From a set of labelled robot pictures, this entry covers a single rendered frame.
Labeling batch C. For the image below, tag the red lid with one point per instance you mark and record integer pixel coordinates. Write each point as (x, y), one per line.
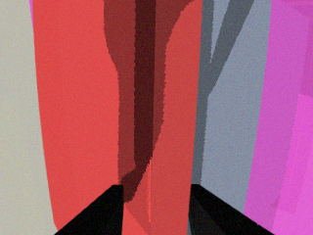
(117, 91)

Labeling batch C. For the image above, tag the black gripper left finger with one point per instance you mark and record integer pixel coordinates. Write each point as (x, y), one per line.
(102, 217)

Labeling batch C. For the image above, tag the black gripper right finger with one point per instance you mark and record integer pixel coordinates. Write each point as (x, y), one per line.
(209, 215)

